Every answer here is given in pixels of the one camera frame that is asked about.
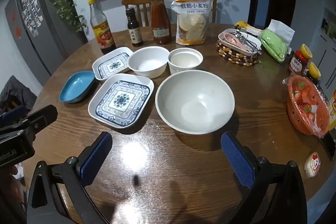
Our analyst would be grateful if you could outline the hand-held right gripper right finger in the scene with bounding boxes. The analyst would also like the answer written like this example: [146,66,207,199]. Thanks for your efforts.
[221,131,307,224]

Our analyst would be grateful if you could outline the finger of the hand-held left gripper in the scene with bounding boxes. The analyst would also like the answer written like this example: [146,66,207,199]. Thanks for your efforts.
[0,106,29,123]
[0,105,58,144]

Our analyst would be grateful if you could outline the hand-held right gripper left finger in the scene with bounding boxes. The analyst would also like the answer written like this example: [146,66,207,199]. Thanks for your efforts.
[26,131,113,224]

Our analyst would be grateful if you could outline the blue dish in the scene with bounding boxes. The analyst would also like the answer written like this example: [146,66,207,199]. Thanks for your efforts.
[59,71,96,104]

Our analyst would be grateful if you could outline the large patterned square plate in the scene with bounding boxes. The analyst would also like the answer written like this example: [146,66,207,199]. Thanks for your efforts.
[88,73,155,130]

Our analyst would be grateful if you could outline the large white bowl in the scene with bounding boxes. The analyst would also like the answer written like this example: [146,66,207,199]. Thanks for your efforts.
[155,70,235,134]

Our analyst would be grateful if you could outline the small patterned square plate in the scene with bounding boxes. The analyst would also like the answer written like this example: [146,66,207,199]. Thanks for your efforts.
[92,47,132,81]

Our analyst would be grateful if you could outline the medium white bowl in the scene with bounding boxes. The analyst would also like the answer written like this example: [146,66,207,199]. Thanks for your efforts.
[128,46,170,79]

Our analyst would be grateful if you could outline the white ramekin cup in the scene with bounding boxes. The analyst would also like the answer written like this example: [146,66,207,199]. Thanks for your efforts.
[168,48,204,75]

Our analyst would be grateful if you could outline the dark cloth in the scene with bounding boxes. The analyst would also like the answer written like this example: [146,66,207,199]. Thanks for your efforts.
[0,76,37,111]

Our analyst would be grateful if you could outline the orange plastic basket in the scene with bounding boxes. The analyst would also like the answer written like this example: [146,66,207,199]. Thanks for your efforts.
[283,75,330,138]

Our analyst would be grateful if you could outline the small white red packet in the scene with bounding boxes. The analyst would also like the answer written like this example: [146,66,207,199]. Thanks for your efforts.
[304,152,321,178]

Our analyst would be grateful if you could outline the grey refrigerator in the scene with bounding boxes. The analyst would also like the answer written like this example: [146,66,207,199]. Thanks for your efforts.
[5,0,88,76]

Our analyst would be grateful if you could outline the pile of strawberries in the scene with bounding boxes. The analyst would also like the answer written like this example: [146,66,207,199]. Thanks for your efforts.
[291,81,317,122]

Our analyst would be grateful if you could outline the dark flat object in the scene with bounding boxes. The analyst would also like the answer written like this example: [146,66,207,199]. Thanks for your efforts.
[322,131,336,159]

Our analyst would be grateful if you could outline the beaded wooden trivet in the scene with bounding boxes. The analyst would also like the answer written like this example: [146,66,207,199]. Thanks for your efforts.
[217,39,261,67]

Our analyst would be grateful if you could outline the vinegar bottle with yellow cap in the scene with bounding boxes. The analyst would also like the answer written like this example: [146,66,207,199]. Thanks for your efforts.
[88,0,117,54]

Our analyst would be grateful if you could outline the cluster of fridge photo magnets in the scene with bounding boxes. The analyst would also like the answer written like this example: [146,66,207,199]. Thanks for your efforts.
[20,0,44,37]

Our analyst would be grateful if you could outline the yellow snack bag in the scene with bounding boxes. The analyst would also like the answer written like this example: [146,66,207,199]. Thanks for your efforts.
[327,88,336,131]

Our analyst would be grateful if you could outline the white rectangular tray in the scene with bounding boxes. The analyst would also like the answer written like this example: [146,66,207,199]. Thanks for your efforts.
[218,29,262,53]

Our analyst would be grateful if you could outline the red jar with yellow lid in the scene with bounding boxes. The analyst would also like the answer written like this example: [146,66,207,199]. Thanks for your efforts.
[288,44,313,75]

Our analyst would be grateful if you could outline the dark jar with yellow lid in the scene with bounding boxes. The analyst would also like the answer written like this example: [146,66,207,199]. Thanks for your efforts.
[306,62,321,85]

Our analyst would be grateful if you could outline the metal utensil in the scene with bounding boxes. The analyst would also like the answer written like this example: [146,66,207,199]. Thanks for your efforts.
[231,30,263,54]

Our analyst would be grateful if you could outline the green tissue pack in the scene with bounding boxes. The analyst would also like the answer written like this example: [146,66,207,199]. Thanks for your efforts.
[260,28,288,63]

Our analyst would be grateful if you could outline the pink spoon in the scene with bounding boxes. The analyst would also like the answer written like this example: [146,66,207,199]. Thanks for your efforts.
[222,32,248,51]

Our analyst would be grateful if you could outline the small dark sauce bottle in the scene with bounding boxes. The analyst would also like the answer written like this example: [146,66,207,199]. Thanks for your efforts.
[125,7,144,47]

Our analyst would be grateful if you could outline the yellow packet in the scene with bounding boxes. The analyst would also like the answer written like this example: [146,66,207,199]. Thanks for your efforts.
[234,21,263,35]

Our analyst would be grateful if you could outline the white paper bag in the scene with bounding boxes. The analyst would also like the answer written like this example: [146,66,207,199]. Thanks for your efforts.
[267,19,296,48]

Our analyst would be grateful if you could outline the flour bag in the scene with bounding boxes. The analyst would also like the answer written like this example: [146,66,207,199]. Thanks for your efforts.
[171,0,219,46]

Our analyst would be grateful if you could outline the red sauce bottle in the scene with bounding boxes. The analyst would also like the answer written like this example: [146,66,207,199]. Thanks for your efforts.
[150,0,172,45]

